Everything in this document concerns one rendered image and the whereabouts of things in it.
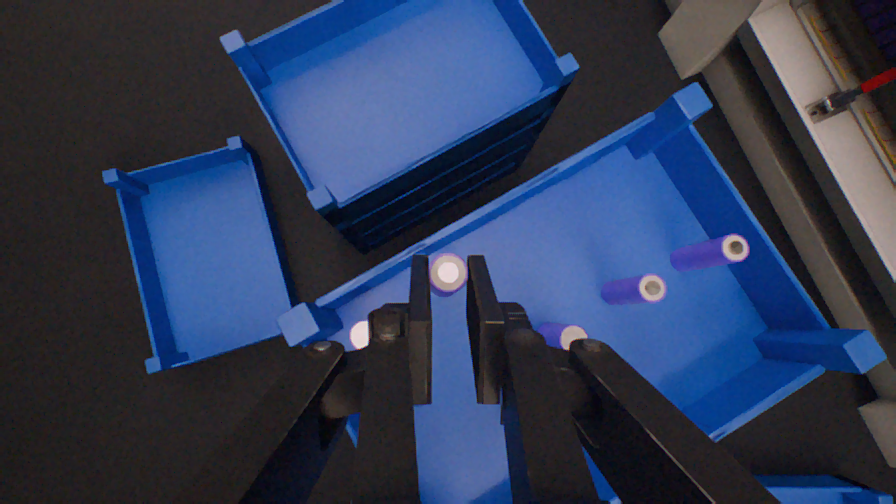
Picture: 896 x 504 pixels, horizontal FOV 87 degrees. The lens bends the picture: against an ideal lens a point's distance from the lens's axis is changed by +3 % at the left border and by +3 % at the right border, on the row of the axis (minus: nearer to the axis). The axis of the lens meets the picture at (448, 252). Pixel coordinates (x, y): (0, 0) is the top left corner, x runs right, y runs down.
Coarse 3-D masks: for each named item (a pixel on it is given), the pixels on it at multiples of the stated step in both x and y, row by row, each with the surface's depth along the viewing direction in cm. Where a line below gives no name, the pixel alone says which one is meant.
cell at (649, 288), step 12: (636, 276) 30; (648, 276) 29; (612, 288) 33; (624, 288) 31; (636, 288) 29; (648, 288) 29; (660, 288) 29; (612, 300) 34; (624, 300) 32; (636, 300) 30; (648, 300) 29
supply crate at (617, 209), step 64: (640, 128) 33; (512, 192) 31; (576, 192) 36; (640, 192) 36; (704, 192) 34; (512, 256) 35; (576, 256) 36; (640, 256) 36; (768, 256) 31; (320, 320) 28; (448, 320) 34; (576, 320) 35; (640, 320) 35; (704, 320) 35; (768, 320) 35; (448, 384) 34; (704, 384) 35; (768, 384) 31; (448, 448) 33
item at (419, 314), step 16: (416, 256) 20; (416, 272) 18; (416, 288) 17; (416, 304) 15; (416, 320) 14; (416, 336) 14; (416, 352) 14; (416, 368) 15; (416, 384) 15; (416, 400) 15
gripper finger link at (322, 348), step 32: (320, 352) 13; (288, 384) 11; (320, 384) 11; (256, 416) 10; (288, 416) 10; (224, 448) 9; (256, 448) 9; (288, 448) 10; (320, 448) 12; (192, 480) 8; (224, 480) 8; (256, 480) 9; (288, 480) 10
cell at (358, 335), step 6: (354, 324) 28; (360, 324) 28; (366, 324) 28; (354, 330) 28; (360, 330) 28; (366, 330) 28; (354, 336) 28; (360, 336) 28; (366, 336) 28; (354, 342) 28; (360, 342) 28; (366, 342) 28
